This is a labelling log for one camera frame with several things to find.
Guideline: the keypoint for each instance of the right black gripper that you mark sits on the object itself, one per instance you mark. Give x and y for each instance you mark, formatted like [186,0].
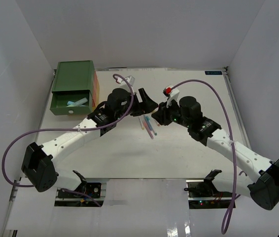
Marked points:
[160,117]

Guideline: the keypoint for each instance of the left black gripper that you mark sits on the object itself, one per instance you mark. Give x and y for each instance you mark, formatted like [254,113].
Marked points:
[147,105]

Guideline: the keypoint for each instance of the teal highlighter marker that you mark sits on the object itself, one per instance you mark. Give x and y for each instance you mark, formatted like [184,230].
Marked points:
[82,101]

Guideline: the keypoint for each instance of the green top drawer box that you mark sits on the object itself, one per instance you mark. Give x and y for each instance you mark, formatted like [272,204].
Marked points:
[69,77]

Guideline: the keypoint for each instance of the light blue highlighter marker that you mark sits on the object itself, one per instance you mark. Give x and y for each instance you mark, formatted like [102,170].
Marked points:
[73,104]

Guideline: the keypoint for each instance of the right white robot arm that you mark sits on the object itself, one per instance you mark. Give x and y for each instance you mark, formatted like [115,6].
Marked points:
[261,182]

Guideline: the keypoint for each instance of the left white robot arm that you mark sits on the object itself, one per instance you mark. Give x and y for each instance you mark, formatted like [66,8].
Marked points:
[41,162]

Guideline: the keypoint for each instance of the blue thin pen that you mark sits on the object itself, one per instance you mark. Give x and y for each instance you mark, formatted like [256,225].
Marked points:
[149,123]

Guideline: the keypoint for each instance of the yellow cap thin pen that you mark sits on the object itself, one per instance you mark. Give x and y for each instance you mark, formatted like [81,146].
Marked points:
[141,124]

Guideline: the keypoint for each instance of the stacked orange yellow drawers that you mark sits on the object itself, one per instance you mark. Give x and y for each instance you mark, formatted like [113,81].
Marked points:
[89,90]

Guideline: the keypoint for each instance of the blue logo sticker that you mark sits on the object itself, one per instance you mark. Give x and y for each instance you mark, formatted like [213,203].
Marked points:
[213,73]

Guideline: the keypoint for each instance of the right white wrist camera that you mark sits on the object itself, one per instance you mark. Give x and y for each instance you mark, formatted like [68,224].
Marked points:
[171,93]

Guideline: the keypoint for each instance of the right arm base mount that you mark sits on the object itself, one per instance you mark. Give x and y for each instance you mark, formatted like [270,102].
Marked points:
[203,195]

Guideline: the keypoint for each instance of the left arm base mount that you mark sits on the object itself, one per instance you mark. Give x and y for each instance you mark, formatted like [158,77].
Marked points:
[87,194]

